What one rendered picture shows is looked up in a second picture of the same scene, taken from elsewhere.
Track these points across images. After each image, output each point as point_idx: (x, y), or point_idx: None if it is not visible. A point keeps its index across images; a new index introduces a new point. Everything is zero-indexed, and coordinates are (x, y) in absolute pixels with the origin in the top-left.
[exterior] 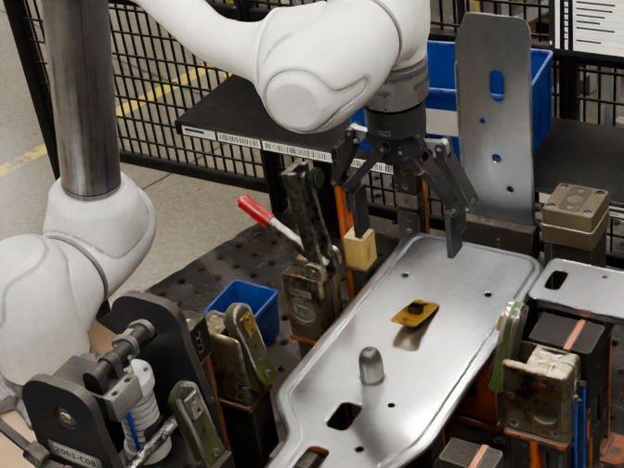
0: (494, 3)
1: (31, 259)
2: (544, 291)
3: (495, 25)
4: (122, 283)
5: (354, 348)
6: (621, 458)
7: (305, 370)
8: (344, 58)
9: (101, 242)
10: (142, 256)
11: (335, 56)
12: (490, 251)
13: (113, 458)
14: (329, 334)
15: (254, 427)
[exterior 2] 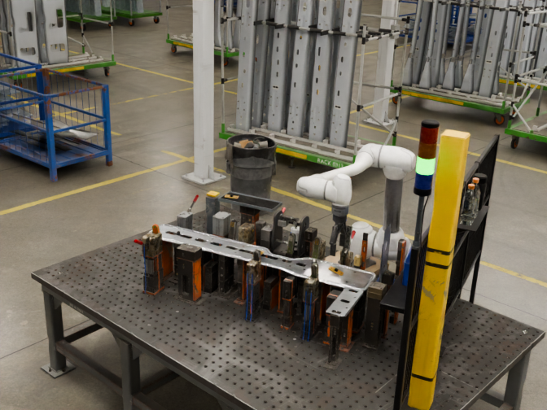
0: None
1: (357, 226)
2: (347, 289)
3: (387, 228)
4: (380, 256)
5: (324, 265)
6: (339, 349)
7: (316, 259)
8: (304, 183)
9: (378, 240)
10: (390, 256)
11: (303, 181)
12: (366, 283)
13: (273, 229)
14: (329, 262)
15: None
